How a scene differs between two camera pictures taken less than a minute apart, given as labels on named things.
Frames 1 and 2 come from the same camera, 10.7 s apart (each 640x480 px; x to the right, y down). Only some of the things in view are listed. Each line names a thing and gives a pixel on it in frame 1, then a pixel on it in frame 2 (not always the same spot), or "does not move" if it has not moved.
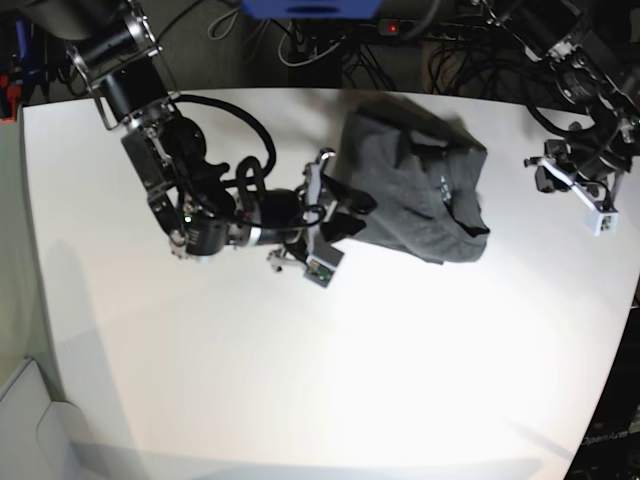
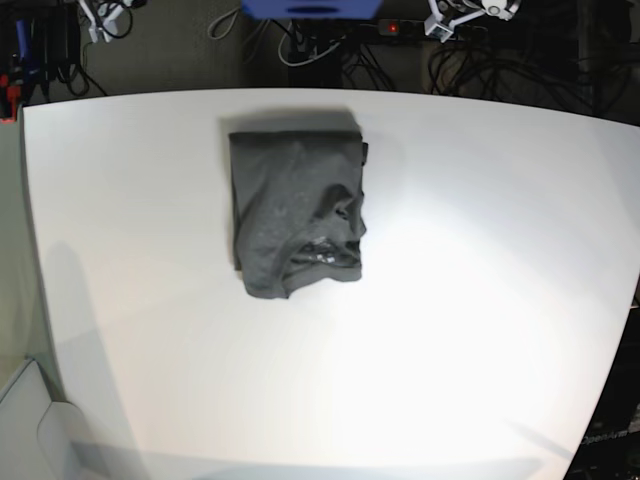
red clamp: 13,93 does not move
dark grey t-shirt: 425,170 -> 296,209
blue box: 313,9 does not move
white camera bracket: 324,263 -> 108,27
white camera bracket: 602,220 -> 439,29
